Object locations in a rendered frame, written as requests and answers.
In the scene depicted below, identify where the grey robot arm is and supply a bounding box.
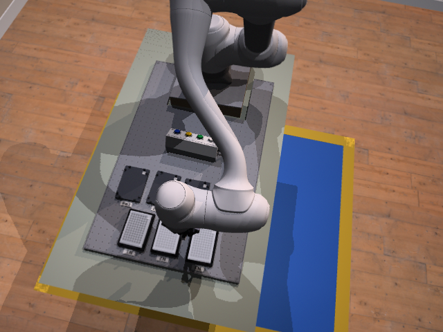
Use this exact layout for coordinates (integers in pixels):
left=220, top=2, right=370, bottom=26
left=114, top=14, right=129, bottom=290
left=154, top=0, right=307, bottom=233

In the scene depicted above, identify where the grey button panel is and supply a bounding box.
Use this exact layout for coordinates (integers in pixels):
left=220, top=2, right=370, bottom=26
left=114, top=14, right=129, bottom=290
left=165, top=128, right=220, bottom=162

